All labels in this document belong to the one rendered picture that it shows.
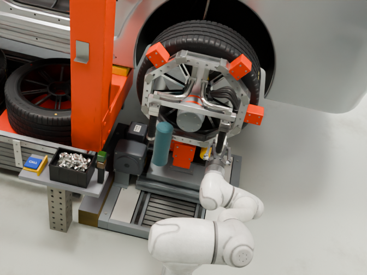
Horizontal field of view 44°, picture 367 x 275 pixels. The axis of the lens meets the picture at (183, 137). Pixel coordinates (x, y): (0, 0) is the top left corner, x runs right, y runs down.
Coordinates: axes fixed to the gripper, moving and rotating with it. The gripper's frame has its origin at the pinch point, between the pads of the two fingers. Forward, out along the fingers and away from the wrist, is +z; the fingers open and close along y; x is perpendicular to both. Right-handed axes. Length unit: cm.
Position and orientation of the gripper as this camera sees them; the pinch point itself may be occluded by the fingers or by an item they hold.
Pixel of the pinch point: (220, 141)
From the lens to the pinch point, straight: 221.7
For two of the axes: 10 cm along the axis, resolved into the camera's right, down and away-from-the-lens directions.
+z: 1.7, -6.4, 7.5
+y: 9.7, 2.2, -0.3
